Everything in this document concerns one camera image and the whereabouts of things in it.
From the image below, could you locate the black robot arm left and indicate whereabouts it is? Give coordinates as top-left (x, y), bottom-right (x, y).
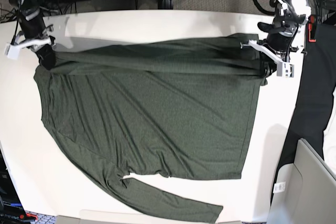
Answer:
top-left (248, 0), bottom-right (311, 78)

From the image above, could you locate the grey plastic bin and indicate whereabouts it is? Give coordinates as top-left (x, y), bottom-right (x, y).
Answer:
top-left (267, 139), bottom-right (335, 223)

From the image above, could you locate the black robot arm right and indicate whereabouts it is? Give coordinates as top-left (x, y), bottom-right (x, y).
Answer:
top-left (5, 0), bottom-right (56, 70)

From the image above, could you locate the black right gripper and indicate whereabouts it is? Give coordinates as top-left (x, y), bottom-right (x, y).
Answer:
top-left (19, 15), bottom-right (56, 70)

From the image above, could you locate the dark green long-sleeve shirt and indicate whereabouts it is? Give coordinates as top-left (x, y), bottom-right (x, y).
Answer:
top-left (34, 34), bottom-right (267, 223)

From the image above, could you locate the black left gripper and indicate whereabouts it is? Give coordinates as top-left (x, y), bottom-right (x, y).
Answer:
top-left (257, 21), bottom-right (299, 78)

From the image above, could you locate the red black tool bottom-left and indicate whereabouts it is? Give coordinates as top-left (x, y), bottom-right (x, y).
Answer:
top-left (19, 213), bottom-right (38, 222)

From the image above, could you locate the orange black clamp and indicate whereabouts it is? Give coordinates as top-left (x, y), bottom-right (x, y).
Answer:
top-left (308, 15), bottom-right (318, 43)

